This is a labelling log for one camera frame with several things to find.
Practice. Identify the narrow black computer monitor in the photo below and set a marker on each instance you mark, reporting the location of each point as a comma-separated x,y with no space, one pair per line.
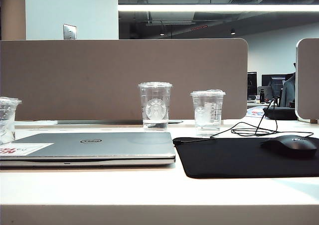
251,82

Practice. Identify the metal wall switch plate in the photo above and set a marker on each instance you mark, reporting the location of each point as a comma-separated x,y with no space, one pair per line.
69,31

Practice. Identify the silver Dell laptop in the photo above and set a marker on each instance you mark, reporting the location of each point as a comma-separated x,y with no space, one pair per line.
99,147

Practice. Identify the wide black computer monitor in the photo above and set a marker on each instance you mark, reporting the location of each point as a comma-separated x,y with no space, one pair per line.
268,80

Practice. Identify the black mouse pad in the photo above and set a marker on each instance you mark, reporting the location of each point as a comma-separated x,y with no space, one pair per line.
224,160

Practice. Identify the medium clear lidded plastic cup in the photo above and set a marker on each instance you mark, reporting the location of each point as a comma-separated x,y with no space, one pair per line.
207,115

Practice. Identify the colourful printed paper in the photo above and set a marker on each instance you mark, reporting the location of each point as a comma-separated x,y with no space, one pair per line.
254,112

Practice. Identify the small clear labelled plastic cup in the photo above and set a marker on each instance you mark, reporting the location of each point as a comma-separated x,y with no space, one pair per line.
7,120

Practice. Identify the long white ceiling light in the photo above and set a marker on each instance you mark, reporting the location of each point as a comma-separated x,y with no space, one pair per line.
199,7

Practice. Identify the grey office chair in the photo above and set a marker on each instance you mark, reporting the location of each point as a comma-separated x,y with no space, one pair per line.
289,92

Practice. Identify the tall clear Starbucks logo cup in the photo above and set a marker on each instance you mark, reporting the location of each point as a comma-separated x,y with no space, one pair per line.
155,110

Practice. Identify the black computer mouse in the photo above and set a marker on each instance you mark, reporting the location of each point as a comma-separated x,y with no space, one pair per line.
289,146

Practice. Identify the black water bottle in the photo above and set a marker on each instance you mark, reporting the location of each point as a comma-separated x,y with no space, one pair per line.
262,96

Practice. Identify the black pouch bag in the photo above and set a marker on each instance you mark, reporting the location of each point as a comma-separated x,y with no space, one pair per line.
281,112

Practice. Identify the narrow brown desk partition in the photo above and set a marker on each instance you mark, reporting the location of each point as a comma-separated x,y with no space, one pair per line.
309,72

